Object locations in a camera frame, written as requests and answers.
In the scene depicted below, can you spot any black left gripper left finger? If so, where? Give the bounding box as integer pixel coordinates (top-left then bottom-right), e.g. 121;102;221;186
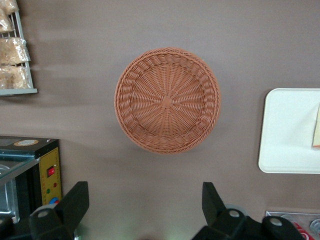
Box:
28;180;90;240

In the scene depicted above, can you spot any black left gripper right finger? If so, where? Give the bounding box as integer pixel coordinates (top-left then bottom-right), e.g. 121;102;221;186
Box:
201;181;251;240

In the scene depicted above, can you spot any triangular sandwich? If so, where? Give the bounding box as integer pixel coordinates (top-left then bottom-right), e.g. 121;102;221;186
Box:
310;101;320;151

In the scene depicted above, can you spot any cream plastic tray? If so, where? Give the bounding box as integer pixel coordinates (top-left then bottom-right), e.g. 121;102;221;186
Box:
257;87;320;174

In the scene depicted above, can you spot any round brown wicker basket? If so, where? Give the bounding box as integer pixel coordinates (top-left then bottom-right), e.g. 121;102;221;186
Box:
113;46;222;155

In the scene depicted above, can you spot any black glass food warmer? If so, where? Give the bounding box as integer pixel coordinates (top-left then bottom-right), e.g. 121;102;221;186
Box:
0;135;63;224

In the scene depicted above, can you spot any clear acrylic bottle rack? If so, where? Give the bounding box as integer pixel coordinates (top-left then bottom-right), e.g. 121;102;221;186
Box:
264;210;320;240

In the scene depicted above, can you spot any red cola bottle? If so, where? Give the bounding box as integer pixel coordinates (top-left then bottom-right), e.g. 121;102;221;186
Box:
294;221;317;240

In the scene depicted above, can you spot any clear bag of pastry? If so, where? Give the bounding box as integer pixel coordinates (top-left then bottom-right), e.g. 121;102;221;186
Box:
0;65;32;90
0;14;14;34
0;0;20;16
0;36;31;67

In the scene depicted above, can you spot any grey wire rack tray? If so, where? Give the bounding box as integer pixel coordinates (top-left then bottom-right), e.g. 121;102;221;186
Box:
0;0;39;97

